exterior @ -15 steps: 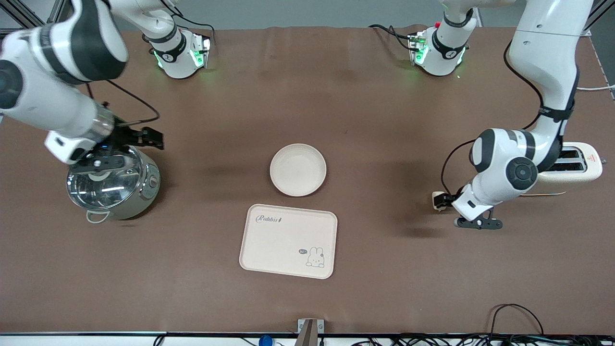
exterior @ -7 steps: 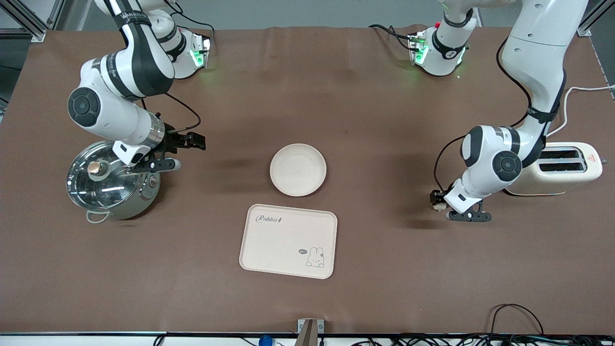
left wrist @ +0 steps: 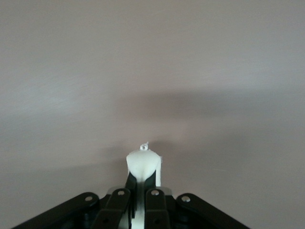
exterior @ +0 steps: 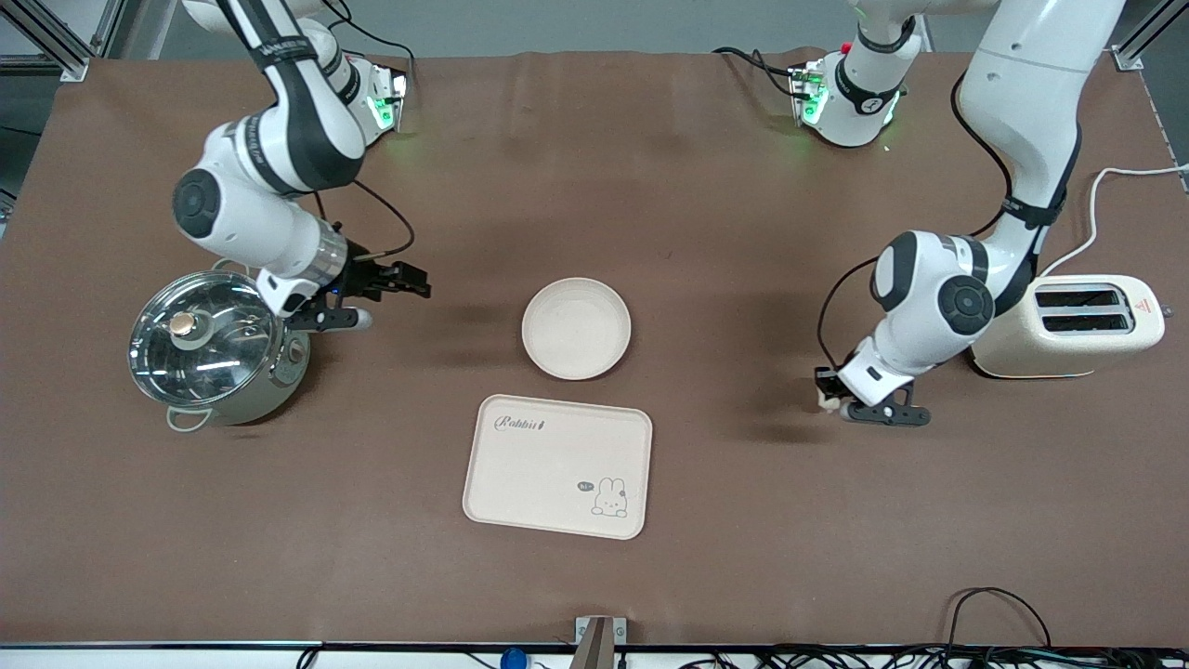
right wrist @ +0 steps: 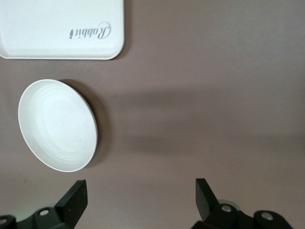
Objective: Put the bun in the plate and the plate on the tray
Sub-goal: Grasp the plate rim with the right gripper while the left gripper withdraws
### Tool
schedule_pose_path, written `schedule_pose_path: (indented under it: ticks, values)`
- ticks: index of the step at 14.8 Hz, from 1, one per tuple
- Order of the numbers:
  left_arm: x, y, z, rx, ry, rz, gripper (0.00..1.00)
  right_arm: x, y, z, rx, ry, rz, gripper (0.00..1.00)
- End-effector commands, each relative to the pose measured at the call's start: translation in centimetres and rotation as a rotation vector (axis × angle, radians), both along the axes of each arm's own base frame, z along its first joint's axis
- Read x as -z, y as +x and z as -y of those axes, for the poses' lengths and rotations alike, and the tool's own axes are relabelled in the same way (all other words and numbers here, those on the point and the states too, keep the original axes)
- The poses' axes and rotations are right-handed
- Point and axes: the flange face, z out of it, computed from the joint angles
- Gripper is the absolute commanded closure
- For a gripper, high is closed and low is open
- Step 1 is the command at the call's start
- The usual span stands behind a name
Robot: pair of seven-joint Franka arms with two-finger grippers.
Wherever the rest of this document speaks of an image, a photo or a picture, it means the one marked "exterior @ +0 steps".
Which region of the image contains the round cream plate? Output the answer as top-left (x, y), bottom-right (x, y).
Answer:
top-left (521, 277), bottom-right (633, 381)

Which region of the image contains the cream rabbit print tray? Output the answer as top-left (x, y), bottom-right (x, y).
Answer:
top-left (463, 394), bottom-right (653, 541)

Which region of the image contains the steel pot with glass lid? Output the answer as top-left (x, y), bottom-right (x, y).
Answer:
top-left (128, 257), bottom-right (311, 433)

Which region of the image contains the glass pot lid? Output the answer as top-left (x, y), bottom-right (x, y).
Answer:
top-left (128, 271), bottom-right (282, 408)

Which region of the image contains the brown table cloth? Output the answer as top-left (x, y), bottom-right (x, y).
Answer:
top-left (0, 48), bottom-right (1189, 649)

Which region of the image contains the cream two-slot toaster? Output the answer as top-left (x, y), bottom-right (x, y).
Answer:
top-left (965, 274), bottom-right (1167, 379)

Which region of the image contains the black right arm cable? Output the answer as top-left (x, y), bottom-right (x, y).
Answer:
top-left (311, 177), bottom-right (416, 263)

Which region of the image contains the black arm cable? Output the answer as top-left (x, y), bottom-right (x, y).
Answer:
top-left (311, 177), bottom-right (416, 263)
top-left (817, 72), bottom-right (1083, 369)

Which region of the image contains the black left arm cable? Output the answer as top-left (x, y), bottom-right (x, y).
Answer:
top-left (817, 72), bottom-right (1083, 369)

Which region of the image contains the black base power cable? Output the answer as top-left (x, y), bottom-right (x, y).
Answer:
top-left (712, 46), bottom-right (802, 99)
top-left (320, 0), bottom-right (416, 73)

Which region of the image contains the black looped cable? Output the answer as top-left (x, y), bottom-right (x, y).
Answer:
top-left (946, 586), bottom-right (1053, 651)

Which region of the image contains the black cable bundle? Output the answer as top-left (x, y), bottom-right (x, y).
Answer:
top-left (678, 645), bottom-right (1189, 669)

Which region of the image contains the white toaster cable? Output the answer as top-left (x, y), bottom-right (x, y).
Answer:
top-left (1039, 163), bottom-right (1189, 279)

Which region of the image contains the metal table edge bracket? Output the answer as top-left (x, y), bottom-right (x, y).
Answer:
top-left (575, 616), bottom-right (626, 669)

